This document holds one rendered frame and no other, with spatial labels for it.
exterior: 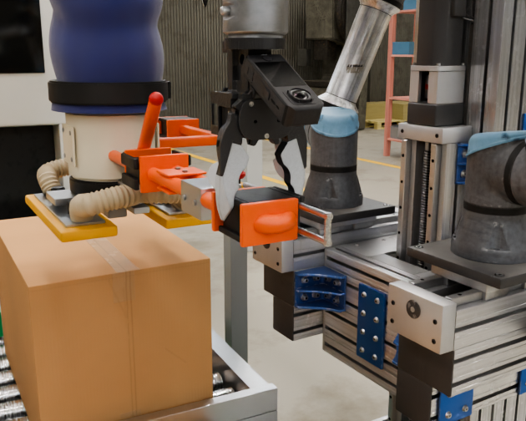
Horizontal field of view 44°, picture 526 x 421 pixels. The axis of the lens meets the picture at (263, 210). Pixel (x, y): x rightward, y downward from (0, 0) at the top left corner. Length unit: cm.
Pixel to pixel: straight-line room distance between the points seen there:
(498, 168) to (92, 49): 74
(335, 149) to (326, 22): 1001
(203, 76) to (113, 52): 1027
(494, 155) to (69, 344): 93
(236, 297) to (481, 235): 110
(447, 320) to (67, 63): 80
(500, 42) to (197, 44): 1014
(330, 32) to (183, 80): 262
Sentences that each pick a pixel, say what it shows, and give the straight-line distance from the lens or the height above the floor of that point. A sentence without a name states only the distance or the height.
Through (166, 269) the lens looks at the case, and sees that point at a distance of 146.
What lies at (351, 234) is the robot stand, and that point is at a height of 97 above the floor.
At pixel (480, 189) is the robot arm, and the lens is 123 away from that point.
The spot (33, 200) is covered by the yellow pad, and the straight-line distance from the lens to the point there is 142.
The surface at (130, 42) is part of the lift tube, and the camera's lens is 122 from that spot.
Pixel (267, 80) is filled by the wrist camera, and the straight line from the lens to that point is 71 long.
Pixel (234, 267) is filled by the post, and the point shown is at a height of 73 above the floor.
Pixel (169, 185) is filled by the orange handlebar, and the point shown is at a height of 122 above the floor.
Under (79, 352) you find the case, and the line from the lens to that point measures 147.
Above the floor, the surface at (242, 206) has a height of 124.
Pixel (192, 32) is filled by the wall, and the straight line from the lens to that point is 1139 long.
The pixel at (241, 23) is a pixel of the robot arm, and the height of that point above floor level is 144.
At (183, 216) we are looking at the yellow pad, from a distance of 123.
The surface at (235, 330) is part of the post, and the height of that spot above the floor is 51.
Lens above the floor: 141
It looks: 14 degrees down
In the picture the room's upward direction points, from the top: straight up
